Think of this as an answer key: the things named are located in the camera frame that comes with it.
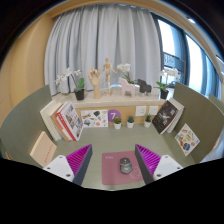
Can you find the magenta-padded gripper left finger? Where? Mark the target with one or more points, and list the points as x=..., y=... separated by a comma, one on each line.
x=62, y=166

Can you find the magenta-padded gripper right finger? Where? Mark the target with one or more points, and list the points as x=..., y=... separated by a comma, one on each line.
x=164, y=166

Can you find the dark grey computer mouse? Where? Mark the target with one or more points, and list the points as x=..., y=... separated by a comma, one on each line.
x=126, y=165

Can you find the mauve pink mouse pad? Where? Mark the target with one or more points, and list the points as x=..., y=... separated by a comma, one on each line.
x=111, y=170

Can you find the beige hardcover book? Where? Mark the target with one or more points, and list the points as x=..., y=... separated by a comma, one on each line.
x=43, y=149

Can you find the colourful illustrated white card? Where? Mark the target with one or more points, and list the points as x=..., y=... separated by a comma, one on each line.
x=187, y=139

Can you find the brown book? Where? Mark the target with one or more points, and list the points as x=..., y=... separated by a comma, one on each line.
x=56, y=123

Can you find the small plant in white pot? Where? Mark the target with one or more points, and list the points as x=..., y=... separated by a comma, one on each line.
x=147, y=124
x=130, y=125
x=117, y=126

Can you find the red and white picture book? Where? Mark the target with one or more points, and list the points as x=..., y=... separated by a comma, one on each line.
x=71, y=120

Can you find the white thick book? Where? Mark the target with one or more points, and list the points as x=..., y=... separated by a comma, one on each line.
x=47, y=120

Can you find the black cover book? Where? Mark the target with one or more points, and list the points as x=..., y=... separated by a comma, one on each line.
x=164, y=117

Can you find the white sticker picture card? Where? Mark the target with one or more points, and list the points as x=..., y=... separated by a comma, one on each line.
x=94, y=118

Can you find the green felt desk partition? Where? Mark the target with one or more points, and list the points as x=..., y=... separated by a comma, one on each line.
x=196, y=106
x=217, y=103
x=20, y=116

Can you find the white orchid in black pot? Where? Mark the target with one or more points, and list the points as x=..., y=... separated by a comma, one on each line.
x=164, y=94
x=79, y=94

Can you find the round purple number sign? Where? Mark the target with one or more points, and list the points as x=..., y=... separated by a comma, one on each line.
x=114, y=114

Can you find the light wooden desk shelf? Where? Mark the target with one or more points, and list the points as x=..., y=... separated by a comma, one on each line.
x=110, y=100

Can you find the black wooden horse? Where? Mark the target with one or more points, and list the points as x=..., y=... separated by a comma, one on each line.
x=145, y=86

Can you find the pink wooden horse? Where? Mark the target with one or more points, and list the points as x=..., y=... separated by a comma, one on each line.
x=126, y=88

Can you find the wooden hand model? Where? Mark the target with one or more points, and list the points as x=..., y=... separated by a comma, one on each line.
x=95, y=83

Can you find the wooden artist mannequin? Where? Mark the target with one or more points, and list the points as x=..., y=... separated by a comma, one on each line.
x=108, y=73

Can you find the white orchid behind horse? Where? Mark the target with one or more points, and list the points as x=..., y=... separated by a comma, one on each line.
x=125, y=68

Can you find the dark framed window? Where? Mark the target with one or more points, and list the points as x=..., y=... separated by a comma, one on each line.
x=195, y=60

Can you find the grey white curtain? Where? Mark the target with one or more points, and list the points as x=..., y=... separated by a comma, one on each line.
x=100, y=36

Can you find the white wall socket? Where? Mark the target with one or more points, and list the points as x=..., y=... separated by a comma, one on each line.
x=153, y=110
x=140, y=111

